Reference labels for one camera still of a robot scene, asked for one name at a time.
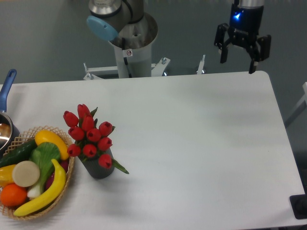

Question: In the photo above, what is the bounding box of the white frame at right edge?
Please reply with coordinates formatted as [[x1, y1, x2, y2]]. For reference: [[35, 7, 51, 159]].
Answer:
[[284, 82, 307, 128]]

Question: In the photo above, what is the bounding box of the red tulip bouquet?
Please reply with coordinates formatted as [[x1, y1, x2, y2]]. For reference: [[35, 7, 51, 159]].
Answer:
[[63, 104, 129, 174]]

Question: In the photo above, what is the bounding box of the orange fruit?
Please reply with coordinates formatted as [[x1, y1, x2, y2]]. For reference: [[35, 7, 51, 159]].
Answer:
[[0, 184, 27, 207]]

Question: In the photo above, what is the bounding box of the yellow banana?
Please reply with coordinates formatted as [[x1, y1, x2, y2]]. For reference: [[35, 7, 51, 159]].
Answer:
[[13, 159, 66, 217]]

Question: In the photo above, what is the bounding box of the green cucumber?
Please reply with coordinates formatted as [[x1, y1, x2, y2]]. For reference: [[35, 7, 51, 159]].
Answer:
[[0, 139, 37, 167]]

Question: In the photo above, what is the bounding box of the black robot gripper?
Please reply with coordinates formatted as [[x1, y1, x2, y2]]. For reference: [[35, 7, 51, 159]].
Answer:
[[214, 3, 272, 74]]

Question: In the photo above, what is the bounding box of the beige round disc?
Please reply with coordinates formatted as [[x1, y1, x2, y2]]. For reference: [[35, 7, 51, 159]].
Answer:
[[12, 161, 40, 187]]

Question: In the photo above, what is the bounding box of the woven wicker basket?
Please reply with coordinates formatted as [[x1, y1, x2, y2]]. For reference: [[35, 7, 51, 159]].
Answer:
[[0, 126, 74, 220]]

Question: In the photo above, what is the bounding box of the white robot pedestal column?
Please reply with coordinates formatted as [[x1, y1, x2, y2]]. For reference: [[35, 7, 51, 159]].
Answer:
[[108, 38, 154, 79]]

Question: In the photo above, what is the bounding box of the dark grey vase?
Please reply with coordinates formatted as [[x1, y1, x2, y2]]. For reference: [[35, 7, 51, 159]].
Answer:
[[80, 152, 115, 179]]

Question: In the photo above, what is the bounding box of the black device at table edge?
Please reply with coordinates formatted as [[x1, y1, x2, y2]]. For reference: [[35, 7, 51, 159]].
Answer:
[[289, 194, 307, 219]]

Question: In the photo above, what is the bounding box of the blue handled saucepan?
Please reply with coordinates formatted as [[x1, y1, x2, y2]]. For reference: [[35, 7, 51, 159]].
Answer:
[[0, 69, 20, 158]]

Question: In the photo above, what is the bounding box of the white metal base frame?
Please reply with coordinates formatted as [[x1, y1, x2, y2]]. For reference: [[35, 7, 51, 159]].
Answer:
[[83, 54, 206, 81]]

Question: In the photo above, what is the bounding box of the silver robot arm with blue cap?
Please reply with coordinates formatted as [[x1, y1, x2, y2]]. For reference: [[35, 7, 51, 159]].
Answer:
[[86, 0, 272, 78]]

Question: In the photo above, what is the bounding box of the dark red radish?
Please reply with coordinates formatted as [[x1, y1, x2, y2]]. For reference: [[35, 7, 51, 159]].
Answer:
[[44, 160, 70, 191]]

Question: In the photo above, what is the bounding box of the yellow bell pepper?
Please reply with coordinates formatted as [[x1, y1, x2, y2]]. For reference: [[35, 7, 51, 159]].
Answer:
[[0, 164, 16, 187]]

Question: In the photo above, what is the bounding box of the green bok choy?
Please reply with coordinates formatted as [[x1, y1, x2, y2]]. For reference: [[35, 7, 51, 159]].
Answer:
[[27, 142, 60, 199]]

